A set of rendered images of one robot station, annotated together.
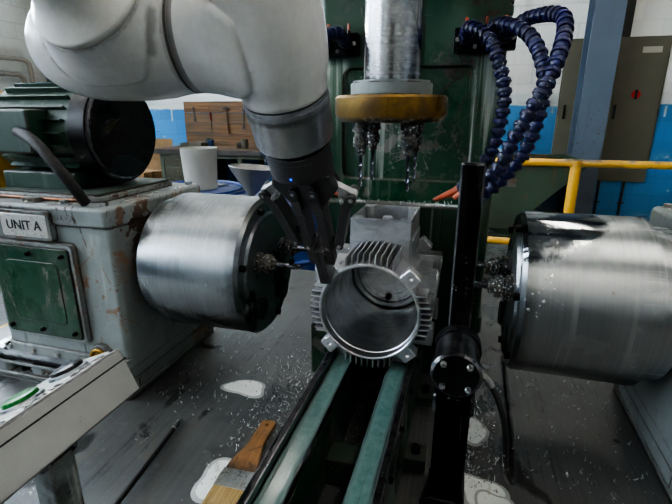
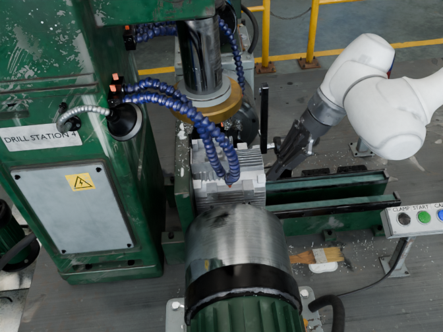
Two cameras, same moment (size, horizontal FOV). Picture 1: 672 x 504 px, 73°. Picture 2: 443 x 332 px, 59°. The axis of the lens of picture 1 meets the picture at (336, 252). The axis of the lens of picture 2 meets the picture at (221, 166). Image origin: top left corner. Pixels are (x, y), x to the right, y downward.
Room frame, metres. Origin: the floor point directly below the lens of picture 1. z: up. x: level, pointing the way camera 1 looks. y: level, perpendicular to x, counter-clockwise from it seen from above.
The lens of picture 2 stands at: (0.97, 0.68, 1.87)
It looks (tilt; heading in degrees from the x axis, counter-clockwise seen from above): 45 degrees down; 253
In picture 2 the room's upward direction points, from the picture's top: 5 degrees counter-clockwise
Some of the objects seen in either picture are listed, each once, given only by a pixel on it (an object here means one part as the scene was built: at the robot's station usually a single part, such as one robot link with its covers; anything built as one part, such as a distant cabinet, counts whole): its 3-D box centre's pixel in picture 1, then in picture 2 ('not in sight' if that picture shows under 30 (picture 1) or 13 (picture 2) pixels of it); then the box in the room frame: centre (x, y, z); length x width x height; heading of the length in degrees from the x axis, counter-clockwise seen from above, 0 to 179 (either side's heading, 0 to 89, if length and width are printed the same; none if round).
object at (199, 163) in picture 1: (198, 168); not in sight; (2.73, 0.82, 0.99); 0.24 x 0.22 x 0.24; 75
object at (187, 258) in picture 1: (200, 258); (239, 284); (0.83, 0.26, 1.04); 0.37 x 0.25 x 0.25; 74
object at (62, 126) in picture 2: not in sight; (95, 118); (1.02, 0.08, 1.46); 0.18 x 0.11 x 0.13; 164
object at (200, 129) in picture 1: (248, 162); not in sight; (5.58, 1.07, 0.71); 2.21 x 0.95 x 1.43; 75
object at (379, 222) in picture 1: (386, 231); (213, 159); (0.77, -0.09, 1.11); 0.12 x 0.11 x 0.07; 164
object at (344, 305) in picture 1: (380, 290); (229, 180); (0.73, -0.08, 1.02); 0.20 x 0.19 x 0.19; 164
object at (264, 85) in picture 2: (465, 259); (264, 120); (0.57, -0.17, 1.12); 0.04 x 0.03 x 0.26; 164
